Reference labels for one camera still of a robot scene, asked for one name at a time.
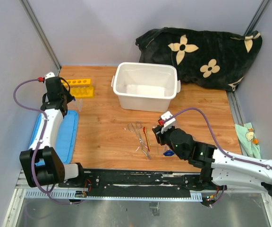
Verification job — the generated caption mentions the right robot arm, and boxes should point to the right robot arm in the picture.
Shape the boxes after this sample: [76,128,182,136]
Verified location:
[152,125,272,196]

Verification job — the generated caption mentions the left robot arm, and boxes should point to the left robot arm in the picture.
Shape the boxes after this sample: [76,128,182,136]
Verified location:
[19,72,86,189]

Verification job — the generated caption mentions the clear acrylic tube rack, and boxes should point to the clear acrylic tube rack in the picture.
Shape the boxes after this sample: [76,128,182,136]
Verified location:
[73,98,83,112]

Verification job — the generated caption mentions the yellow test tube rack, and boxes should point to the yellow test tube rack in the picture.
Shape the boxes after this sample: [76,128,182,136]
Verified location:
[63,79,94,98]

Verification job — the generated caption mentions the blue plastic tray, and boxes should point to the blue plastic tray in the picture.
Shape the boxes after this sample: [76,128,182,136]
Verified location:
[28,109,80,166]

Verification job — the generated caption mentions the white plastic bin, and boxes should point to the white plastic bin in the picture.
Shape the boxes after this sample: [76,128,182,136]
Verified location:
[111,62,181,113]

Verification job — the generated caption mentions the metal crucible tongs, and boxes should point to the metal crucible tongs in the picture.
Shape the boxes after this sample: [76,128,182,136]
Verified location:
[127,121,151,159]

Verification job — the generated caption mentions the red yellow green spatula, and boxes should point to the red yellow green spatula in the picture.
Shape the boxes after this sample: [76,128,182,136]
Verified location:
[143,127,150,151]

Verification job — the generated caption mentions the graduated cylinder blue base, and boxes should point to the graduated cylinder blue base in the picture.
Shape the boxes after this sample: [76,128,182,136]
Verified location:
[162,146,175,157]

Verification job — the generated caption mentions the black floral blanket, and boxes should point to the black floral blanket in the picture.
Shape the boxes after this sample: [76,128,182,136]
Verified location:
[136,27,263,92]

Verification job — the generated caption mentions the green printed cloth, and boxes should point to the green printed cloth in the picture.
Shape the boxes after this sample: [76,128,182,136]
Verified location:
[235,122,261,159]

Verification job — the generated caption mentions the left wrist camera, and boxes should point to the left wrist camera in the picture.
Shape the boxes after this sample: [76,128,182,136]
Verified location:
[37,72,55,83]

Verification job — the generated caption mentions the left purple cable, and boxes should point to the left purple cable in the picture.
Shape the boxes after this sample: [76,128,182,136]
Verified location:
[13,79,87,205]

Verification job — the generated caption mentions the purple cable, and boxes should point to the purple cable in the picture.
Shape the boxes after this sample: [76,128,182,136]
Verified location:
[164,107,272,209]
[13,79,87,205]

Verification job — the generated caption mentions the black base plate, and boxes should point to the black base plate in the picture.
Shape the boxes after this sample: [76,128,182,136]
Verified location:
[58,169,219,200]

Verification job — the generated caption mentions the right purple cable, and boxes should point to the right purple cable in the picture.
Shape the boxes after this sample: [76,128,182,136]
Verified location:
[164,107,272,209]

